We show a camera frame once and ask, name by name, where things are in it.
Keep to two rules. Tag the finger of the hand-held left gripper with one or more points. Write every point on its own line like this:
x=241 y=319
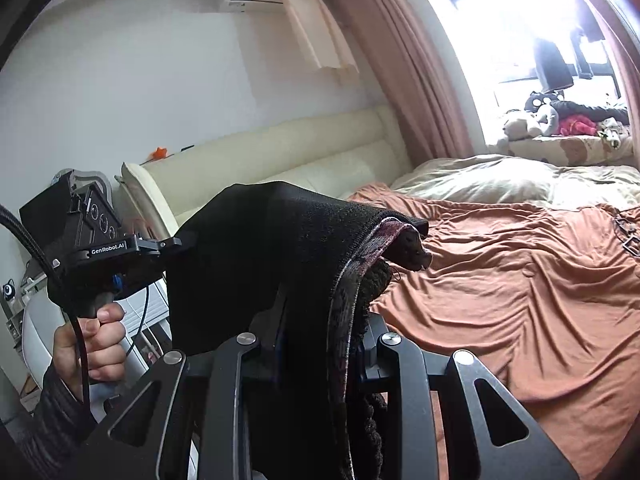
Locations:
x=160 y=245

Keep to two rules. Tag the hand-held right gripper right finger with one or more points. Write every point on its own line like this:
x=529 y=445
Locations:
x=395 y=360

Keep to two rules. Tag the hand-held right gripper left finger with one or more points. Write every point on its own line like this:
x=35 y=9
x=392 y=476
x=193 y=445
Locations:
x=235 y=360

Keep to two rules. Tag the black pants with patterned trim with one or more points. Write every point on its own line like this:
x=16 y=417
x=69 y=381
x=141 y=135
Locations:
x=250 y=260

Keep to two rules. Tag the person's left forearm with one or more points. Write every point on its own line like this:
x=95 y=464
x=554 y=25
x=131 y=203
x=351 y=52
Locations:
x=50 y=420

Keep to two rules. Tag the person's left hand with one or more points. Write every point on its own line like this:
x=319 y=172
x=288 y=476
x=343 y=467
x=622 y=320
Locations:
x=95 y=345

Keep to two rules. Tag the cream leaning cushion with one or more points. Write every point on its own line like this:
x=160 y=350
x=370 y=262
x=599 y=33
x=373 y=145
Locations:
x=145 y=195

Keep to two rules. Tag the small orange toy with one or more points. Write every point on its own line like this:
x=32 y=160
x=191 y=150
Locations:
x=159 y=152

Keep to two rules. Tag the orange blanket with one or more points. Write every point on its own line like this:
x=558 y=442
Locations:
x=500 y=310

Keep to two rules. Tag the cream padded headboard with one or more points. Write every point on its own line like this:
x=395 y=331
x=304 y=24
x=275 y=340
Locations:
x=300 y=155

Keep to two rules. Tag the beige pillow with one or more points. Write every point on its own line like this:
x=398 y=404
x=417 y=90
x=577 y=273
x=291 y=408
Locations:
x=490 y=180

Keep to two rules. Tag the beige plush toy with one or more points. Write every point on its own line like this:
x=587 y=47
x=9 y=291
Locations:
x=517 y=127

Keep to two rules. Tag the patterned window seat cushion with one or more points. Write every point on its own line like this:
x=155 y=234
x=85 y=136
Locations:
x=560 y=150

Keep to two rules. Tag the beige hanging cloth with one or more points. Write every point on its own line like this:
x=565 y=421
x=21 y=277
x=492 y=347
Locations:
x=320 y=30

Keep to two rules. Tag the black and white plush toy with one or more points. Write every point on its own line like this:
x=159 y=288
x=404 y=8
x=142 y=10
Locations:
x=545 y=112

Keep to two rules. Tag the red cloth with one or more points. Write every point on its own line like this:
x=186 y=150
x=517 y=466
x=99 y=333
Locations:
x=577 y=126

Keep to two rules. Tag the hanging dark garment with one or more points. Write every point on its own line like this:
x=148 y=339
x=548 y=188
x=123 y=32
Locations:
x=585 y=55
x=552 y=67

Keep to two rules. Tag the bright window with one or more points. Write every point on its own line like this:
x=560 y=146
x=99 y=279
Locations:
x=490 y=35

